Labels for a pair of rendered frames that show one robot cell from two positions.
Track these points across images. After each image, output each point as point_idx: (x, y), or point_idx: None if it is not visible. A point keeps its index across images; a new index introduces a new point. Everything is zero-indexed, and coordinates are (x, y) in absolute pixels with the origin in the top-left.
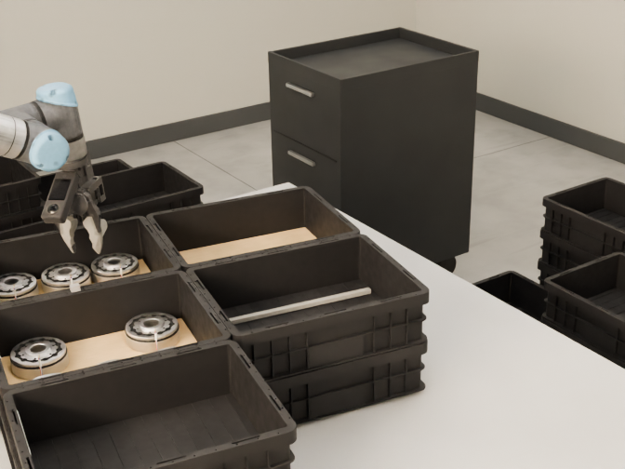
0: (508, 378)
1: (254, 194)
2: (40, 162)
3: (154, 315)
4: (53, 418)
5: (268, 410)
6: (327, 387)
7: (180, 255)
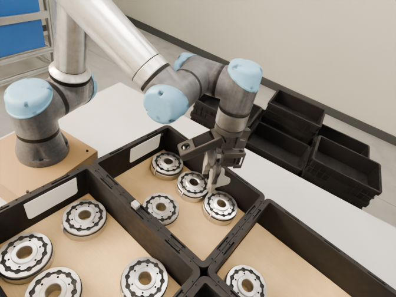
0: None
1: (394, 230)
2: (145, 107)
3: (162, 272)
4: None
5: None
6: None
7: (225, 256)
